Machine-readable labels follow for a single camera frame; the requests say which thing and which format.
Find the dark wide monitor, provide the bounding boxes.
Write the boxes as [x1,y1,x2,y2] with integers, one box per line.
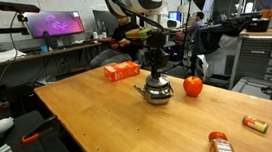
[91,7,115,33]

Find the round steel pot lid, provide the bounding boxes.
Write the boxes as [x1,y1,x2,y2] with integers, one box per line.
[143,72,171,90]

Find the dark bottle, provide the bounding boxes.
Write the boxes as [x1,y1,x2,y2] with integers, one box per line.
[41,29,54,51]

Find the small steel kettle pot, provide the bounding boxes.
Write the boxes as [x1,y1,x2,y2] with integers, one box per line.
[132,76,177,108]

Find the orange handled black clamp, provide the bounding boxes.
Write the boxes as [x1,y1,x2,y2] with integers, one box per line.
[19,115,62,145]

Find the white papers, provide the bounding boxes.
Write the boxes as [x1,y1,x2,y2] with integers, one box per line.
[0,46,28,64]

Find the orange capped spice bottle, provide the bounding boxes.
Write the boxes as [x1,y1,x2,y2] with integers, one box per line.
[207,129,237,152]

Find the monitor with blue screen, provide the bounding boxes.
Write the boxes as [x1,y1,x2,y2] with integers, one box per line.
[167,9,183,21]

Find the black jacket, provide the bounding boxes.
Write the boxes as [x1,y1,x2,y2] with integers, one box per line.
[189,14,258,57]

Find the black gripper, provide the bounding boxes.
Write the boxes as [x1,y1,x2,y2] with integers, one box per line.
[143,28,173,81]

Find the grey plastic tote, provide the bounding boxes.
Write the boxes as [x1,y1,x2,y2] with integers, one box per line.
[230,73,272,104]

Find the small white bottle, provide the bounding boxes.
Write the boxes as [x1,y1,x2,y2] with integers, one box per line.
[91,28,99,41]

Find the black keyboard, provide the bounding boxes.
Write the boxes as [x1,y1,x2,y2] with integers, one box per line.
[57,39,98,50]

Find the monitor with purple screen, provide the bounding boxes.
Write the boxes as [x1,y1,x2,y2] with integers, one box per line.
[23,6,87,40]

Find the blue cup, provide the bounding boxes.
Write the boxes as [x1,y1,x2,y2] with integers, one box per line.
[40,43,49,54]

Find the orange cracker box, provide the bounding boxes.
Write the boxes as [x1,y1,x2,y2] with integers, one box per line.
[103,59,142,83]

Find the seated person in blue shirt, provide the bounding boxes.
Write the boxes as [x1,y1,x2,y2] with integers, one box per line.
[184,10,207,37]

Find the long wooden desk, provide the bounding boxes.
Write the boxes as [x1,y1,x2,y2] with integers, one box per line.
[0,40,104,70]

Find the black bar camera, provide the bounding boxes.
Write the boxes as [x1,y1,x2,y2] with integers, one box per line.
[0,0,41,18]

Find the grey metal drawer cabinet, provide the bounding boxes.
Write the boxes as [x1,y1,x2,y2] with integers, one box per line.
[222,26,272,91]

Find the black computer tower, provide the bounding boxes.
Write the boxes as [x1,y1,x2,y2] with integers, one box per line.
[5,82,43,117]

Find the person with green headscarf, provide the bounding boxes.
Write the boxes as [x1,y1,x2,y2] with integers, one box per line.
[84,14,149,69]

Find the yellow green wrist camera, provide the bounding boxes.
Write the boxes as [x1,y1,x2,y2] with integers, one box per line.
[124,26,155,42]

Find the black cooking pot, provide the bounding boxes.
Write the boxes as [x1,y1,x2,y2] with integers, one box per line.
[244,15,272,35]

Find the red orange apple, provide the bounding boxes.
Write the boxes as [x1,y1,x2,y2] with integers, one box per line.
[181,75,205,99]

